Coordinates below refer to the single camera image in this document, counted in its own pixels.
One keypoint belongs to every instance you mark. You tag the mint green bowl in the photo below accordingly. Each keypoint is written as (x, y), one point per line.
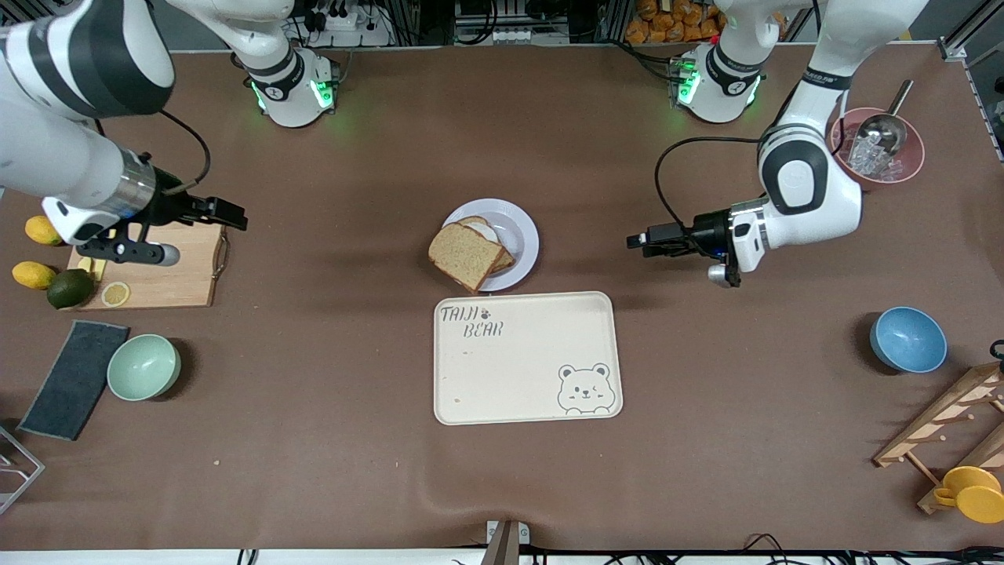
(143, 367)

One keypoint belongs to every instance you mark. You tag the clear ice cubes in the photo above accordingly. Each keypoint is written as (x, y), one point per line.
(867, 161)

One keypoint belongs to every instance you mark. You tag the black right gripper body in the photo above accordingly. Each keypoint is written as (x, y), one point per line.
(172, 205)

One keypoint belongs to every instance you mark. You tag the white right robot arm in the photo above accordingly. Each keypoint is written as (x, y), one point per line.
(63, 157)

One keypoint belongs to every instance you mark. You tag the lemon slice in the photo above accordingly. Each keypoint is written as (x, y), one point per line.
(115, 294)

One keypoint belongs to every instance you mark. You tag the dark grey cloth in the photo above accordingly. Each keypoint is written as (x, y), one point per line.
(74, 380)

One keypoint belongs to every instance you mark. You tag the yellow plastic fork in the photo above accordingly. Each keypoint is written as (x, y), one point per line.
(85, 264)

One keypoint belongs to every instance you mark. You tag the metal scoop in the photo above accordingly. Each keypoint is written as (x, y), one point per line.
(882, 129)

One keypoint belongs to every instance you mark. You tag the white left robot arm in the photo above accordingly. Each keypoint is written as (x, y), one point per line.
(808, 188)

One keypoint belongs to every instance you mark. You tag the white power strip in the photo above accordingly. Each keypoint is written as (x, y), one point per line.
(349, 23)

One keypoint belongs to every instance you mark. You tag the cream bear print tray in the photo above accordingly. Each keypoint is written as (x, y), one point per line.
(525, 369)

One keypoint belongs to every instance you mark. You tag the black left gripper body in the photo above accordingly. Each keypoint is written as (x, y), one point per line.
(703, 231)

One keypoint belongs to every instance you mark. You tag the green avocado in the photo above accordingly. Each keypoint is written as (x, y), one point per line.
(69, 289)

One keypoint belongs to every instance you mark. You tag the wooden cutting board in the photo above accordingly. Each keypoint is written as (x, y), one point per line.
(180, 282)

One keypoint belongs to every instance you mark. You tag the yellow lemon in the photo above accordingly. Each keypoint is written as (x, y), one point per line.
(35, 233)
(34, 275)

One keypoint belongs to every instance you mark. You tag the orange snack bag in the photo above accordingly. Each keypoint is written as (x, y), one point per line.
(667, 27)

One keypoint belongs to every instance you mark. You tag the plain brown bread slice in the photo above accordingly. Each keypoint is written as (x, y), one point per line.
(465, 255)

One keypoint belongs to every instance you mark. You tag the pale lavender round plate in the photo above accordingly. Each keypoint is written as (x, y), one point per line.
(522, 231)

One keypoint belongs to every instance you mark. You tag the yellow cup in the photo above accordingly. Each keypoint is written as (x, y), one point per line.
(980, 502)

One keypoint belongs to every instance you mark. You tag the pink bowl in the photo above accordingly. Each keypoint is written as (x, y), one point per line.
(914, 165)

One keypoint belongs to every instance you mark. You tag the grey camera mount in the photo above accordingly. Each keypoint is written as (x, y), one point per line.
(506, 541)

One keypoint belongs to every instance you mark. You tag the yellow plastic knife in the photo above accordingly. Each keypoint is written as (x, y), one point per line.
(100, 269)

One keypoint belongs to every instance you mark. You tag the blue bowl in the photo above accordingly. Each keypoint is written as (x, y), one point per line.
(908, 340)

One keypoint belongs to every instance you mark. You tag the wooden rack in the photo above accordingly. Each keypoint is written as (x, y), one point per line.
(902, 447)

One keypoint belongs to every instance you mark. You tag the fried egg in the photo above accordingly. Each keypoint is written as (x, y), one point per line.
(486, 231)

